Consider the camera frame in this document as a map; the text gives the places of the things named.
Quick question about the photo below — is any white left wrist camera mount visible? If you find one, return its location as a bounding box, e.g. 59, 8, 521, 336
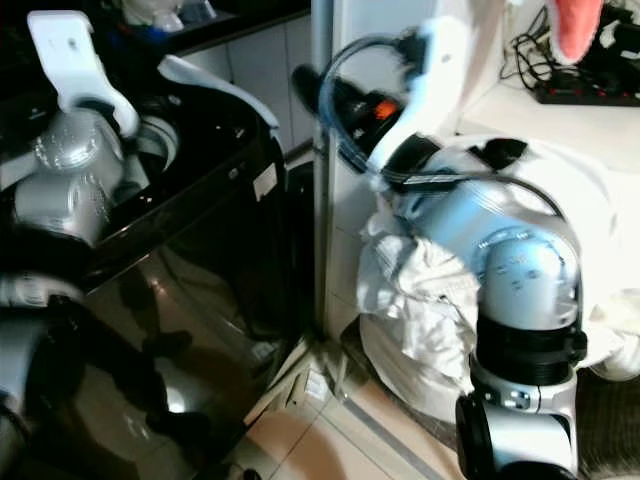
27, 10, 143, 137

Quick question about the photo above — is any red cloth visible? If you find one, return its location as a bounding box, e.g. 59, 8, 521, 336
550, 0, 607, 64

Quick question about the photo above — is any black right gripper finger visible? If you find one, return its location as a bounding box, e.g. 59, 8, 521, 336
291, 64, 349, 123

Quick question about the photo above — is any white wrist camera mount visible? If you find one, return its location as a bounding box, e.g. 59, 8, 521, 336
368, 14, 467, 193
27, 10, 143, 137

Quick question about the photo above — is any black trash bin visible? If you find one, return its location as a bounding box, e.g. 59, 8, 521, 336
284, 160, 317, 331

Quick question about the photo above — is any black power strip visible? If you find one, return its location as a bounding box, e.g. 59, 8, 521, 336
534, 74, 640, 109

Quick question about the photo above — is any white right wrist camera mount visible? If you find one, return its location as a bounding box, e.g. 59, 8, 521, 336
368, 14, 467, 193

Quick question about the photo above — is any black kitchen counter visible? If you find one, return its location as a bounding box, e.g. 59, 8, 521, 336
160, 0, 311, 56

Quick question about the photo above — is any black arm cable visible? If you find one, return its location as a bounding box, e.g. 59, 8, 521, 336
398, 168, 573, 223

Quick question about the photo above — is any white laundry bag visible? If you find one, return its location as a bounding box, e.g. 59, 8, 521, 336
355, 135, 640, 423

